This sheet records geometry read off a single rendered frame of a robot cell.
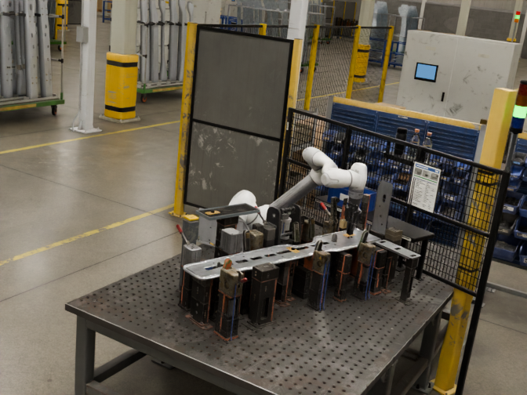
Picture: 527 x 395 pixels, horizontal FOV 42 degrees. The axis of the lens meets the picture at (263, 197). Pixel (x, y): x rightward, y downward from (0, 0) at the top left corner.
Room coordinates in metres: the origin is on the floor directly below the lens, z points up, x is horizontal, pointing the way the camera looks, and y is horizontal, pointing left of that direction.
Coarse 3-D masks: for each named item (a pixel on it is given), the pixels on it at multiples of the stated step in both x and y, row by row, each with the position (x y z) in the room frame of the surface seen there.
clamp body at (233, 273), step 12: (228, 276) 3.15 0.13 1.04; (240, 276) 3.17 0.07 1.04; (228, 288) 3.14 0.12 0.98; (240, 288) 3.16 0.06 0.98; (228, 300) 3.17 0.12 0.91; (216, 312) 3.20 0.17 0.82; (228, 312) 3.14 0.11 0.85; (216, 324) 3.19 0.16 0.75; (228, 324) 3.14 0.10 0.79; (228, 336) 3.14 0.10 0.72
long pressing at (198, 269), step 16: (352, 240) 4.00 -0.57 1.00; (368, 240) 4.03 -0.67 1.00; (224, 256) 3.50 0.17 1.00; (240, 256) 3.53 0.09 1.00; (256, 256) 3.56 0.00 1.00; (272, 256) 3.59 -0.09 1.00; (288, 256) 3.61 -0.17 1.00; (304, 256) 3.66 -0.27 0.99; (192, 272) 3.26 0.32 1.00; (208, 272) 3.27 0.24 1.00
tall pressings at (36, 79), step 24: (0, 0) 10.76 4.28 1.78; (24, 0) 10.93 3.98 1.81; (0, 24) 10.74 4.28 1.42; (24, 24) 10.91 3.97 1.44; (48, 24) 11.26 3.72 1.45; (0, 48) 10.73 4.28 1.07; (24, 48) 10.88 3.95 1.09; (48, 48) 11.21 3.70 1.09; (0, 72) 10.71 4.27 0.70; (24, 72) 11.37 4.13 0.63; (48, 72) 11.20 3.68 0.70; (48, 96) 11.15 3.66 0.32
